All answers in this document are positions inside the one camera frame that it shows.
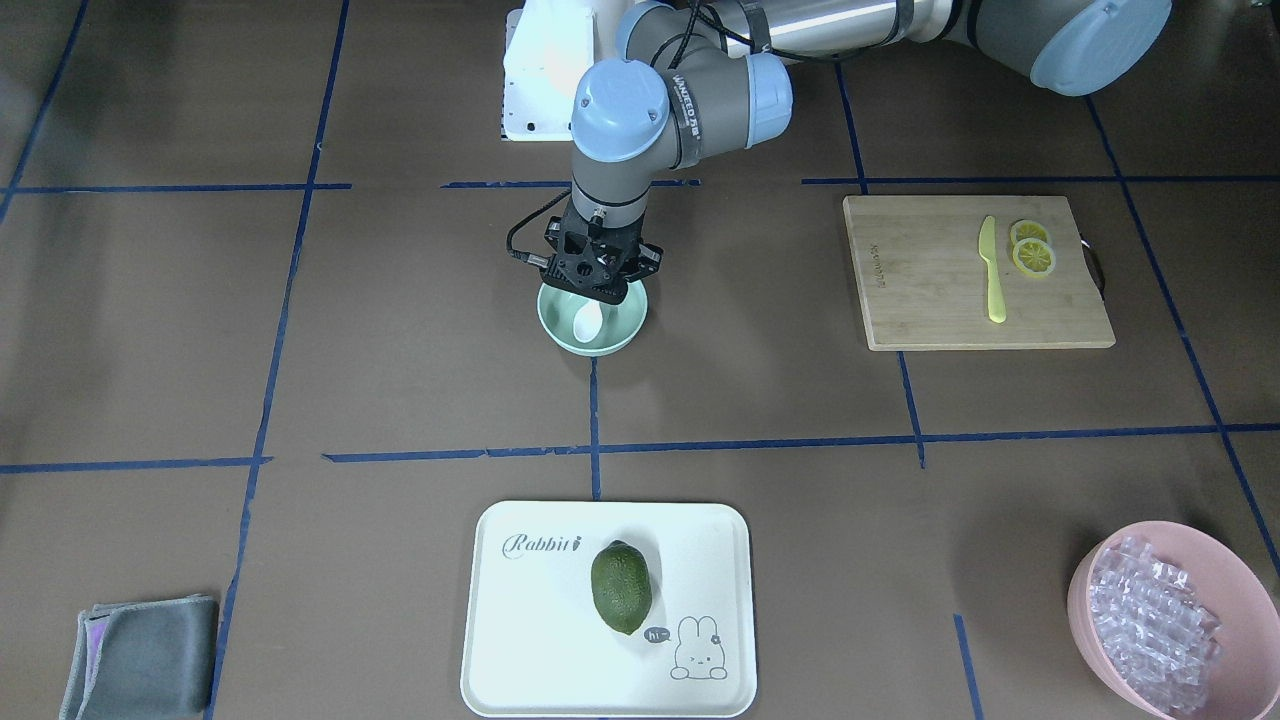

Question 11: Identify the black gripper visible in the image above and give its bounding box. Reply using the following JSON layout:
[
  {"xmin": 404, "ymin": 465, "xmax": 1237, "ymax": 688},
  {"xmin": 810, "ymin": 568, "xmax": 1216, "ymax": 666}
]
[{"xmin": 540, "ymin": 202, "xmax": 663, "ymax": 304}]

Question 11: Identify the white plastic spoon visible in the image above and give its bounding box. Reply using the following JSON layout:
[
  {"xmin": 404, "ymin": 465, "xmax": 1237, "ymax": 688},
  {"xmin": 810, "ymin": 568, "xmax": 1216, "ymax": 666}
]
[{"xmin": 572, "ymin": 300, "xmax": 604, "ymax": 345}]

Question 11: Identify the mint green bowl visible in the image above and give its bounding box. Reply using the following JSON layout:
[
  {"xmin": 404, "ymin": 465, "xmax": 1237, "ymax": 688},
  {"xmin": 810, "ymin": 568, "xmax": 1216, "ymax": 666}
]
[{"xmin": 536, "ymin": 281, "xmax": 649, "ymax": 357}]

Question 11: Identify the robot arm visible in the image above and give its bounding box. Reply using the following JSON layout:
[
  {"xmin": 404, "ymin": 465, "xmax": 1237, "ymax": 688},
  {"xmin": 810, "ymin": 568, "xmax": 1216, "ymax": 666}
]
[{"xmin": 506, "ymin": 1, "xmax": 1172, "ymax": 305}]

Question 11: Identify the pink bowl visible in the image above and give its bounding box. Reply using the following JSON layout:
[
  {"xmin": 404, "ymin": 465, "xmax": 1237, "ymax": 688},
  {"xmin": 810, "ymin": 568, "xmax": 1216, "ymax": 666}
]
[{"xmin": 1068, "ymin": 521, "xmax": 1279, "ymax": 719}]

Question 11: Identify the green avocado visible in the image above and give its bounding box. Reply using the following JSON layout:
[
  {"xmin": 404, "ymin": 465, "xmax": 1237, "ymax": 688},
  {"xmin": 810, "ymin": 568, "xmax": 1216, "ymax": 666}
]
[{"xmin": 590, "ymin": 539, "xmax": 653, "ymax": 635}]

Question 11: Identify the bamboo cutting board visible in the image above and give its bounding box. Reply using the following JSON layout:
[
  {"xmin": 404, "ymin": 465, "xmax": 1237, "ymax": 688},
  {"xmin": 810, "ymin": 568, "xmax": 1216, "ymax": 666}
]
[{"xmin": 844, "ymin": 195, "xmax": 1116, "ymax": 351}]

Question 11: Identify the yellow plastic knife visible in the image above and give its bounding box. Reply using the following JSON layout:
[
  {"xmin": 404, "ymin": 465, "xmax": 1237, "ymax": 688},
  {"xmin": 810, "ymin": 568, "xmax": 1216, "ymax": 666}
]
[{"xmin": 977, "ymin": 215, "xmax": 1007, "ymax": 324}]

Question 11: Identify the cream rabbit tray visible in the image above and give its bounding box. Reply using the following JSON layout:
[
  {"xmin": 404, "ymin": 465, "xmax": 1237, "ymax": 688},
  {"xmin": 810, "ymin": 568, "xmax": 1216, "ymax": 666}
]
[{"xmin": 460, "ymin": 501, "xmax": 758, "ymax": 719}]

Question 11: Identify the upper lemon slice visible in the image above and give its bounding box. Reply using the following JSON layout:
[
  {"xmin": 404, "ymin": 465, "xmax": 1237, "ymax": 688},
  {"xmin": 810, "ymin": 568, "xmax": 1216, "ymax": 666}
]
[{"xmin": 1009, "ymin": 219, "xmax": 1053, "ymax": 246}]

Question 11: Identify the lemon slice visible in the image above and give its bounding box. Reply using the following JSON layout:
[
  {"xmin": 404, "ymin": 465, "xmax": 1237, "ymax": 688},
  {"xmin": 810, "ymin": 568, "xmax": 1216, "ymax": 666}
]
[
  {"xmin": 1010, "ymin": 237, "xmax": 1057, "ymax": 278},
  {"xmin": 1009, "ymin": 219, "xmax": 1053, "ymax": 246}
]

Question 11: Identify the lower lemon slice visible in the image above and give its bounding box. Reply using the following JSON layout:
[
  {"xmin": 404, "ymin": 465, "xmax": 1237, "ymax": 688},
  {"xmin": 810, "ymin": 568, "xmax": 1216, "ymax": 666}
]
[{"xmin": 1010, "ymin": 237, "xmax": 1057, "ymax": 278}]

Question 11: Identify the grey folded cloth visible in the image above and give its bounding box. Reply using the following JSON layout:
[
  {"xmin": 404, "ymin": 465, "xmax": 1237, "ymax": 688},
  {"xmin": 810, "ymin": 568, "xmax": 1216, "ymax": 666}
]
[{"xmin": 58, "ymin": 594, "xmax": 218, "ymax": 719}]

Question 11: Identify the clear ice cubes pile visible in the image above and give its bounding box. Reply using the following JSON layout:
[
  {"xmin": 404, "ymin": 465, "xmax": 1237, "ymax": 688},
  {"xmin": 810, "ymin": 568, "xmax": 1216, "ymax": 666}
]
[{"xmin": 1087, "ymin": 536, "xmax": 1222, "ymax": 717}]

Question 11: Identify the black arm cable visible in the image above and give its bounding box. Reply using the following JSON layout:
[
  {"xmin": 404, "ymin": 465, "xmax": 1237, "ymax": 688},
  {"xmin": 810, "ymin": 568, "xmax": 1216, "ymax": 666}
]
[{"xmin": 506, "ymin": 190, "xmax": 576, "ymax": 266}]

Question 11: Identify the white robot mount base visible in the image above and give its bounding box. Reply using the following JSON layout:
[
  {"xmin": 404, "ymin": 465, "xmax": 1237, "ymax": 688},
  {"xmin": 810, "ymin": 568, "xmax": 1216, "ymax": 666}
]
[{"xmin": 502, "ymin": 1, "xmax": 672, "ymax": 163}]

